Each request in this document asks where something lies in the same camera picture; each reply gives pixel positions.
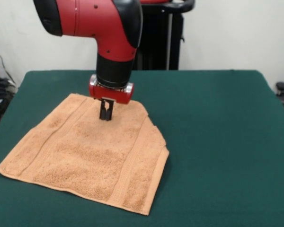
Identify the orange terry towel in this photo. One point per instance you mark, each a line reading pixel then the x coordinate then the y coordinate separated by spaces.
pixel 85 153

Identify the dark green table cloth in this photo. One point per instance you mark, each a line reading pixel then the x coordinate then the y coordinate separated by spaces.
pixel 227 142

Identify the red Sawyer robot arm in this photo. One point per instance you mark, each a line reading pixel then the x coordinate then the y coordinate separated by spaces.
pixel 97 23

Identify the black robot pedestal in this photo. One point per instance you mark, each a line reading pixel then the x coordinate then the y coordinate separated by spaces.
pixel 161 42

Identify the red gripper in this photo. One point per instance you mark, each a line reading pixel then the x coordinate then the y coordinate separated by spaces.
pixel 111 95

